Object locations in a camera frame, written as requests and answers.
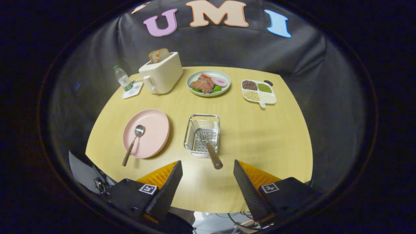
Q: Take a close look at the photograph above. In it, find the green leafy vegetable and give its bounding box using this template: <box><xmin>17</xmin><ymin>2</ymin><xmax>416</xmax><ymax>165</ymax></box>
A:
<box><xmin>192</xmin><ymin>85</ymin><xmax>222</xmax><ymax>94</ymax></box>

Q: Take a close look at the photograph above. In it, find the pink round plate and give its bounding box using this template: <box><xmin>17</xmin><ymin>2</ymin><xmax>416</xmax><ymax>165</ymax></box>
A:
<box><xmin>122</xmin><ymin>109</ymin><xmax>170</xmax><ymax>159</ymax></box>

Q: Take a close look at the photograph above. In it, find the metal wire basket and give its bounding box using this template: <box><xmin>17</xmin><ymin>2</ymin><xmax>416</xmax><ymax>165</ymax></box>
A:
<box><xmin>184</xmin><ymin>114</ymin><xmax>221</xmax><ymax>159</ymax></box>

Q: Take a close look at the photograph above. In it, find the cream white toaster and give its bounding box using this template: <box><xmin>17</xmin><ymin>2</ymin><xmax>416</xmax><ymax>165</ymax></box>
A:
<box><xmin>138</xmin><ymin>52</ymin><xmax>184</xmax><ymax>95</ymax></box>

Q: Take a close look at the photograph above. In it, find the white divided grain dish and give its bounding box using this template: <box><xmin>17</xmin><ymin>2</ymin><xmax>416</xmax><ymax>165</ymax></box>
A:
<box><xmin>241</xmin><ymin>79</ymin><xmax>277</xmax><ymax>108</ymax></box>

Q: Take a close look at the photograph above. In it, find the clear plastic water bottle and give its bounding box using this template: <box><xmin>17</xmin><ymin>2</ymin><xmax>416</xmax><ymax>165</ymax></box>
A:
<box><xmin>113</xmin><ymin>65</ymin><xmax>134</xmax><ymax>92</ymax></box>

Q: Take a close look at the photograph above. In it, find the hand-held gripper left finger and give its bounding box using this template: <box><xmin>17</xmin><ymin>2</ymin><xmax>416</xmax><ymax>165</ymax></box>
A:
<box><xmin>97</xmin><ymin>160</ymin><xmax>183</xmax><ymax>225</ymax></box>

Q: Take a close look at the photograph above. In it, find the black cable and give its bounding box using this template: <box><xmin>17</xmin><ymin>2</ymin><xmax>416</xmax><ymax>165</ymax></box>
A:
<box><xmin>227</xmin><ymin>212</ymin><xmax>260</xmax><ymax>230</ymax></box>

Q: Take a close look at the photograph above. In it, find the white square coaster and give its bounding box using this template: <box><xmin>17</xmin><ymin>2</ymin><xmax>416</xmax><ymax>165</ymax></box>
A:
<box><xmin>122</xmin><ymin>81</ymin><xmax>144</xmax><ymax>99</ymax></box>

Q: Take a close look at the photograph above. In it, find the fork with wooden handle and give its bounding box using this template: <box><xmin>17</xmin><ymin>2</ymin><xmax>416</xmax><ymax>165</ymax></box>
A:
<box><xmin>190</xmin><ymin>120</ymin><xmax>224</xmax><ymax>170</ymax></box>

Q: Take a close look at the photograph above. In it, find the pale green food plate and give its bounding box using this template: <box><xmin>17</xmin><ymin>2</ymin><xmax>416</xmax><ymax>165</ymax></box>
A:
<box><xmin>186</xmin><ymin>70</ymin><xmax>231</xmax><ymax>97</ymax></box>

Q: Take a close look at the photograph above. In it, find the spoon with wooden handle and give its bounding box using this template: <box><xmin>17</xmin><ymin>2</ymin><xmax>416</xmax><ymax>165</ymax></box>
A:
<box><xmin>122</xmin><ymin>124</ymin><xmax>145</xmax><ymax>167</ymax></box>

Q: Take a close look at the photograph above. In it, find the brown steak piece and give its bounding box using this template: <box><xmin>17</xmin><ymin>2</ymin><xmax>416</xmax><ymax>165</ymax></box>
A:
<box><xmin>189</xmin><ymin>75</ymin><xmax>215</xmax><ymax>94</ymax></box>

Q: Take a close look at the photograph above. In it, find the black backdrop cloth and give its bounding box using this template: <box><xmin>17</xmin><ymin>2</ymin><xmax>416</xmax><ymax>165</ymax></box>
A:
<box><xmin>49</xmin><ymin>0</ymin><xmax>369</xmax><ymax>195</ymax></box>

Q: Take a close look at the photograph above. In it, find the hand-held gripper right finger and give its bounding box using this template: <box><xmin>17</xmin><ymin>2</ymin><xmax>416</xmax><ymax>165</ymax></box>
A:
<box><xmin>233</xmin><ymin>159</ymin><xmax>322</xmax><ymax>225</ymax></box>

